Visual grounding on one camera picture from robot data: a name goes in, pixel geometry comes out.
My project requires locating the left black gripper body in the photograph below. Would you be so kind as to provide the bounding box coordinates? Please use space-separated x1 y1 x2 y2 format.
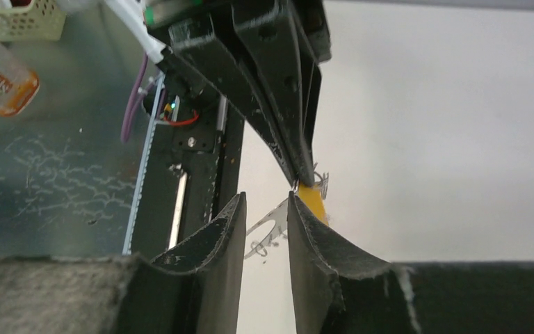
145 1 331 93

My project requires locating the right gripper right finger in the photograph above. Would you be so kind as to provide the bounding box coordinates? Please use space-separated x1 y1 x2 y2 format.
287 195 534 333

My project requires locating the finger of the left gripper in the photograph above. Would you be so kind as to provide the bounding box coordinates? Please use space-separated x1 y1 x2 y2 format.
290 1 332 152
170 1 314 185

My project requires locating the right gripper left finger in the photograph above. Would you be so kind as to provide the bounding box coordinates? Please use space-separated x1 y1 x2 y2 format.
0 193 247 333

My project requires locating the key with yellow tag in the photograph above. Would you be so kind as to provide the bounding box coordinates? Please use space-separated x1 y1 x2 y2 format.
297 183 329 226

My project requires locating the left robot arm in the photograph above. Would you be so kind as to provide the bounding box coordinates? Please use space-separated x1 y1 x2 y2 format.
106 1 332 186

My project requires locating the beige perforated basket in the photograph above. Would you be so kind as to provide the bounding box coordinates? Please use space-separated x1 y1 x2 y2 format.
0 1 66 42

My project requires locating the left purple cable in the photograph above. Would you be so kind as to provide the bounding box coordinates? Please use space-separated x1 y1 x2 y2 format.
120 50 167 144

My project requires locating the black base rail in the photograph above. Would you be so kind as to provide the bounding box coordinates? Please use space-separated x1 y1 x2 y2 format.
122 75 244 259

